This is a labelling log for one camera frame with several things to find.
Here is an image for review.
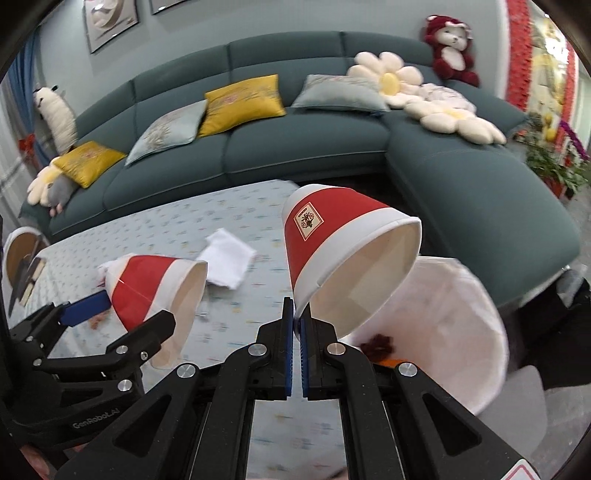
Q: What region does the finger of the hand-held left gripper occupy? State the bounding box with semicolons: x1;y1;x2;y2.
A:
34;310;177;384
7;293;112;356

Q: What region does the large yellow embroidered cushion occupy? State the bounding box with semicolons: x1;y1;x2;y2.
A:
198;74;287;138

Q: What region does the floral tablecloth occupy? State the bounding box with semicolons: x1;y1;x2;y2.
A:
28;179;352;480

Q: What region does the pale blue embroidered cushion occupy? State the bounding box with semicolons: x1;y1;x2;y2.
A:
124;99;208;166

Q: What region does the red plush bear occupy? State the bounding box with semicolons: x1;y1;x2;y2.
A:
419;14;481;88

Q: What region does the small yellow embroidered cushion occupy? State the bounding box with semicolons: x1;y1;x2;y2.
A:
54;141;127;189

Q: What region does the cream flower pillow pale centre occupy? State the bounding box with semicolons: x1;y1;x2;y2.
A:
404;99;508;145

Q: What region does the red white labelled paper cup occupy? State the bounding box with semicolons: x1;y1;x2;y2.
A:
281;184;423;335

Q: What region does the purple orchid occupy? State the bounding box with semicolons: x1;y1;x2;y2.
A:
561;117;589;160

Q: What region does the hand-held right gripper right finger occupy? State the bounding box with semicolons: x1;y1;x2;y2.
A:
298;314;536;480

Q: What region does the green potted plant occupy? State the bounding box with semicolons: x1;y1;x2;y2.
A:
524;134;589;199

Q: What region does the small cream flower plush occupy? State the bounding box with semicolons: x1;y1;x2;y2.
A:
26;159;65;206

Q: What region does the grey plush toy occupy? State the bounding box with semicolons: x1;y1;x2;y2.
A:
46;178;79;217

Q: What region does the dark cloth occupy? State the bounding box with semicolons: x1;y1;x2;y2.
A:
540;265;591;393

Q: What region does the small framed wall picture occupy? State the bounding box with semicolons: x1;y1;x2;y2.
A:
150;0;195;14

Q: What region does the white tissue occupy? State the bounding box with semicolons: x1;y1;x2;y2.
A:
196;228;258;291

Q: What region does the large framed wall picture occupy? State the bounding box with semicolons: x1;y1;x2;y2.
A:
83;0;140;54

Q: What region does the white sheep plush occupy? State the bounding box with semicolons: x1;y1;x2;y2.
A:
32;85;79;155

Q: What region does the cream flower pillow yellow centre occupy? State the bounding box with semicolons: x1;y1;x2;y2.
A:
347;51;424;109

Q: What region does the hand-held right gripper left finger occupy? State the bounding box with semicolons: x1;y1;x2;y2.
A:
55;298;296;480

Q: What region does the dark red scrap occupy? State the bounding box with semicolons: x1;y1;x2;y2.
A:
360;333;397;358

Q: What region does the blue curtain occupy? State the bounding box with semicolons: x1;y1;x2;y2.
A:
0;34;42;195

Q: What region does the white lined waste bin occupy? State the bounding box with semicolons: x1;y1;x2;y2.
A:
342;256;509;416

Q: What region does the grey green cushion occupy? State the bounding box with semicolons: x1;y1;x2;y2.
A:
291;74;391;114

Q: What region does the red flower wall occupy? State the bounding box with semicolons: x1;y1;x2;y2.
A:
505;0;589;160

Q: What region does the pink white quilted pillow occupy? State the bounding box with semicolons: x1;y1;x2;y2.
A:
418;83;476;112

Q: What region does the dark teal corner sofa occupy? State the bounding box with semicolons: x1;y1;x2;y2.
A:
18;30;583;310

